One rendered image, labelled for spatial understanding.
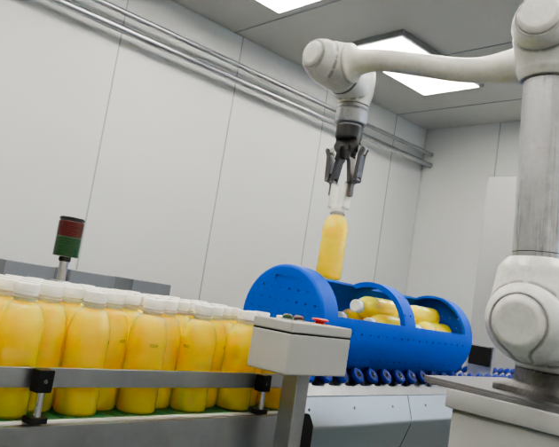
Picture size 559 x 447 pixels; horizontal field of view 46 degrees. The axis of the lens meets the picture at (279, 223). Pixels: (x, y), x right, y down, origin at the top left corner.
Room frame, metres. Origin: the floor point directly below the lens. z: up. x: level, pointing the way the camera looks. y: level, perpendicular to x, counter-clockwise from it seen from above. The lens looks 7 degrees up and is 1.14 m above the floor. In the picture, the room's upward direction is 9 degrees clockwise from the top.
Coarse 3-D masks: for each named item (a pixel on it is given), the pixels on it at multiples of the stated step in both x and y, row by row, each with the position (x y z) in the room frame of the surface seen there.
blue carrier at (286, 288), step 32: (256, 288) 1.80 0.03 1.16; (288, 288) 1.72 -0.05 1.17; (320, 288) 1.66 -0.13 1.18; (352, 288) 2.08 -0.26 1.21; (384, 288) 2.00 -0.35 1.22; (352, 320) 1.73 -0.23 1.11; (448, 320) 2.34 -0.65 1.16; (352, 352) 1.77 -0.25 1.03; (384, 352) 1.89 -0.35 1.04; (416, 352) 2.02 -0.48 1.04; (448, 352) 2.17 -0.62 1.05
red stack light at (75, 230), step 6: (60, 222) 1.62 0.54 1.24; (66, 222) 1.62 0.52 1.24; (72, 222) 1.62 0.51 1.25; (60, 228) 1.62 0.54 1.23; (66, 228) 1.62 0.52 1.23; (72, 228) 1.62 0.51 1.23; (78, 228) 1.63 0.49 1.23; (60, 234) 1.62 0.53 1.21; (66, 234) 1.62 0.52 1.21; (72, 234) 1.62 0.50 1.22; (78, 234) 1.63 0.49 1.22
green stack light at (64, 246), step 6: (60, 240) 1.62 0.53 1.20; (66, 240) 1.62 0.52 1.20; (72, 240) 1.62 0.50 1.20; (78, 240) 1.63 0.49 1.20; (54, 246) 1.63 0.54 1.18; (60, 246) 1.62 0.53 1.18; (66, 246) 1.62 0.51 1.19; (72, 246) 1.62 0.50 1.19; (78, 246) 1.64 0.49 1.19; (54, 252) 1.62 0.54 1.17; (60, 252) 1.62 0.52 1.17; (66, 252) 1.62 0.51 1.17; (72, 252) 1.63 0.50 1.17; (78, 252) 1.64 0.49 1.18
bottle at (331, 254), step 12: (336, 216) 1.75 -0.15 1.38; (324, 228) 1.76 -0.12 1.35; (336, 228) 1.74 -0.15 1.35; (324, 240) 1.75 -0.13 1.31; (336, 240) 1.74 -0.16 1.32; (324, 252) 1.75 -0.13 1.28; (336, 252) 1.74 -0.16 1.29; (324, 264) 1.74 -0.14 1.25; (336, 264) 1.74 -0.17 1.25; (324, 276) 1.74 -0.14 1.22; (336, 276) 1.74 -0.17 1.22
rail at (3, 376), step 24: (0, 384) 0.97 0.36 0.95; (24, 384) 1.00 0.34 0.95; (72, 384) 1.06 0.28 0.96; (96, 384) 1.09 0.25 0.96; (120, 384) 1.13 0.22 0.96; (144, 384) 1.16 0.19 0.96; (168, 384) 1.21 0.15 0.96; (192, 384) 1.25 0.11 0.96; (216, 384) 1.29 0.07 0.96; (240, 384) 1.35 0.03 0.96
